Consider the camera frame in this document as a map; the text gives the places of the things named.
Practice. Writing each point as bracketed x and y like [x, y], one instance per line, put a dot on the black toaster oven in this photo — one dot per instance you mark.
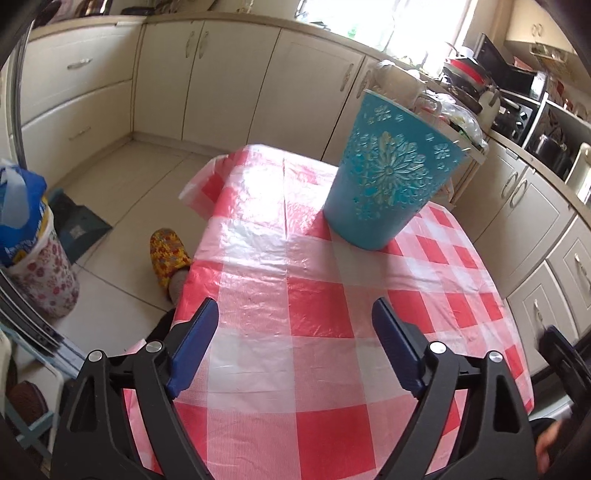
[519, 115]

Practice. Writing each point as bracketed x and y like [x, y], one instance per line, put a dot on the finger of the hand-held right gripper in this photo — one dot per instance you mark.
[561, 357]

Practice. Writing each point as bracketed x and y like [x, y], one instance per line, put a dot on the cream kitchen base cabinets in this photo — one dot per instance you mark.
[231, 78]

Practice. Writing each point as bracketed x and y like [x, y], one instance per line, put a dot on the white plastic jug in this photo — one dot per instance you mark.
[488, 108]

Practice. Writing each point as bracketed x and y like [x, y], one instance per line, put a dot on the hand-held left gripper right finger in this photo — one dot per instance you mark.
[397, 350]

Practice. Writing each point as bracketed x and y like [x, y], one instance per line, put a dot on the blue perforated plastic basket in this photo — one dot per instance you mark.
[388, 175]

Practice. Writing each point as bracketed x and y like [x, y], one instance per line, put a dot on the red and black cookware stack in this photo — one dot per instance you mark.
[464, 76]

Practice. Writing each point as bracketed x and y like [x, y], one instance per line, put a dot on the red checked plastic tablecloth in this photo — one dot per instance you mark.
[300, 300]

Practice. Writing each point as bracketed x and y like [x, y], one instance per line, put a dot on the person's left leg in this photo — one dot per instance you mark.
[178, 288]

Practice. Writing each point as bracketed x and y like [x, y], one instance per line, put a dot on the white thermos pot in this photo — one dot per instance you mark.
[581, 173]

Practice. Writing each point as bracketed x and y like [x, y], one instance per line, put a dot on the black microwave oven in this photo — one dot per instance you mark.
[508, 69]

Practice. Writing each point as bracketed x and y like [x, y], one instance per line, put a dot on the black rice cooker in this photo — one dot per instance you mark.
[549, 152]

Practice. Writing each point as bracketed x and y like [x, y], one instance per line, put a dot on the person's right hand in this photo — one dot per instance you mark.
[548, 443]

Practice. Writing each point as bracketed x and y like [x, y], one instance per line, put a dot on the metal rack shelf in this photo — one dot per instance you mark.
[568, 110]

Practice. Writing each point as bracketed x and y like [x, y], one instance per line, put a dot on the grey metal tube frame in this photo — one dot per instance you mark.
[27, 314]

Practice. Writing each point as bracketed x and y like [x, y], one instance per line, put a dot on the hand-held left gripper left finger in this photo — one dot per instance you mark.
[194, 350]

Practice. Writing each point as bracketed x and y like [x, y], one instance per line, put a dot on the yellow patterned slipper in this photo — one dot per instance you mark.
[168, 251]

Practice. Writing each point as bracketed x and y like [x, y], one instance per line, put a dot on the blue plastic bag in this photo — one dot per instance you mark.
[21, 207]

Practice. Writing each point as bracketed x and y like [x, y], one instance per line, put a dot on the bright kitchen window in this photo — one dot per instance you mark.
[392, 23]

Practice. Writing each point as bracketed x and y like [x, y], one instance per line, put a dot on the white trolley cart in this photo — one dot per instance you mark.
[475, 152]

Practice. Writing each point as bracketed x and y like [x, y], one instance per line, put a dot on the cream corner wall cabinet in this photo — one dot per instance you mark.
[540, 23]

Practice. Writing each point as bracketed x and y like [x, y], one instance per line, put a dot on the dark blue floor mat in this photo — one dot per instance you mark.
[78, 221]

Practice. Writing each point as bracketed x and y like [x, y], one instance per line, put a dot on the floral waste bin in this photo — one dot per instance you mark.
[46, 281]

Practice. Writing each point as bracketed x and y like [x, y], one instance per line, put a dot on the clear plastic bag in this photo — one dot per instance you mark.
[443, 106]

